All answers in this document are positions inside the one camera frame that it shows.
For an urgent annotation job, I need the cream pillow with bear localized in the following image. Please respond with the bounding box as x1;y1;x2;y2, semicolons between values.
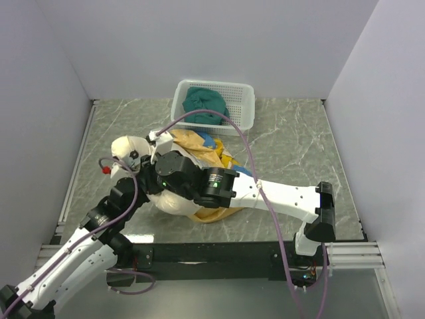
110;134;202;217

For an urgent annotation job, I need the blue yellow Pikachu pillowcase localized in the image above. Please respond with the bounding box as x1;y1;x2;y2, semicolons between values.
170;129;252;223

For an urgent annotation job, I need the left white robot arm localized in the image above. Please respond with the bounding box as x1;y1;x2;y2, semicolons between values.
1;171;149;318

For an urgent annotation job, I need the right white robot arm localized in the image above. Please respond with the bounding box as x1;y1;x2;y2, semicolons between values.
139;151;336;265

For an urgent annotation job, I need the green cloth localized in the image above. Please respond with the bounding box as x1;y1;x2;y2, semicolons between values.
182;86;230;125

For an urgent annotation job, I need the white plastic basket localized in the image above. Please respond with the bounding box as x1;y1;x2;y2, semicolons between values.
171;80;255;136

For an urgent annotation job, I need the black base bar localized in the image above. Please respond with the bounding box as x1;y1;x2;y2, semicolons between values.
92;241;319;288

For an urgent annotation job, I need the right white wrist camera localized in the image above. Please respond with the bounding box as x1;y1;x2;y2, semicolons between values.
145;130;173;164

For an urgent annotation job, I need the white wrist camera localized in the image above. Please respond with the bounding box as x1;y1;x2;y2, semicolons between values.
101;162;129;181
145;130;173;164

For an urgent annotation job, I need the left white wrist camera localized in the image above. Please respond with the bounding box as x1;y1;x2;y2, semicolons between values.
101;162;129;181

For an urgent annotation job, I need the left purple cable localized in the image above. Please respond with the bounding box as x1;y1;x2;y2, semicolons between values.
0;156;157;318

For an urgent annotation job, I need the aluminium frame rail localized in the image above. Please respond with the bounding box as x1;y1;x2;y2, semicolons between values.
326;241;385;270

